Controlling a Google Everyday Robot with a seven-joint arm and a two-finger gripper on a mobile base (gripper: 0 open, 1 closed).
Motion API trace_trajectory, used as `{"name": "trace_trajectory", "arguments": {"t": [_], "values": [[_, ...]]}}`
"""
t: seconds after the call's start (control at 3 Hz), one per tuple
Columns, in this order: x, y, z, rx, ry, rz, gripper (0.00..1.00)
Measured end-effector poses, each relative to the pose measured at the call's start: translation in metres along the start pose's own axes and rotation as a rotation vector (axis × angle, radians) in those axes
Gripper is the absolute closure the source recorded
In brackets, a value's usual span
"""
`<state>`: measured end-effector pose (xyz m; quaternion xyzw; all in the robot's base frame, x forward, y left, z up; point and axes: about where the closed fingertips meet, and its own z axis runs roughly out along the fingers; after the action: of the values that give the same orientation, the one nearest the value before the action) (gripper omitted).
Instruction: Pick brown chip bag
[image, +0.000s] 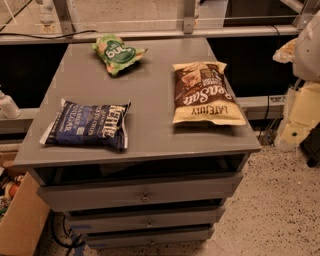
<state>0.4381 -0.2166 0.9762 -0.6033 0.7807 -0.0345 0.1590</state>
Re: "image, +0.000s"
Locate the top grey drawer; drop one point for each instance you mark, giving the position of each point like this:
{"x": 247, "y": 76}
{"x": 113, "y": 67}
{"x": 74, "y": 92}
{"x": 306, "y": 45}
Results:
{"x": 140, "y": 192}

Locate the white pipe at left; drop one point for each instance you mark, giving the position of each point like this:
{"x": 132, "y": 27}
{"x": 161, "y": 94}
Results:
{"x": 8, "y": 106}

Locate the grey drawer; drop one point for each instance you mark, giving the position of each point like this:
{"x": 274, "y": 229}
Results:
{"x": 140, "y": 220}
{"x": 148, "y": 237}
{"x": 140, "y": 192}

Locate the blue Kettle chip bag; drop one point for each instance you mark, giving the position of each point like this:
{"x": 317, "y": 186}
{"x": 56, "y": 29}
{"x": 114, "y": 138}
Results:
{"x": 77, "y": 124}

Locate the brown Late July chip bag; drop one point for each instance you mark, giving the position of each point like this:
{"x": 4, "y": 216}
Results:
{"x": 201, "y": 95}

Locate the grey metal rail frame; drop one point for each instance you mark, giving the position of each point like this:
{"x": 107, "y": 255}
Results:
{"x": 61, "y": 21}

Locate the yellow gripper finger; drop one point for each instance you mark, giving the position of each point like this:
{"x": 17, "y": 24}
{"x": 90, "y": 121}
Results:
{"x": 286, "y": 53}

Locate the middle grey drawer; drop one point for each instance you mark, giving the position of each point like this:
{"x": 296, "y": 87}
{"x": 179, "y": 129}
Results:
{"x": 140, "y": 220}

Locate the bottom grey drawer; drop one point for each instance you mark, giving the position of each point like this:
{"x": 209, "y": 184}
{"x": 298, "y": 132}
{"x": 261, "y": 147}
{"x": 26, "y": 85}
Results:
{"x": 148, "y": 237}

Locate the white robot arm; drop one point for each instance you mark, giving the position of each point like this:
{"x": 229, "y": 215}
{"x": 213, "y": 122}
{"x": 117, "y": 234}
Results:
{"x": 303, "y": 52}

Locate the green snack bag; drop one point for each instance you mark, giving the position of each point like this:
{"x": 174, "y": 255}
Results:
{"x": 115, "y": 54}

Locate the cardboard box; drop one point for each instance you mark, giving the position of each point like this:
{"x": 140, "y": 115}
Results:
{"x": 23, "y": 222}

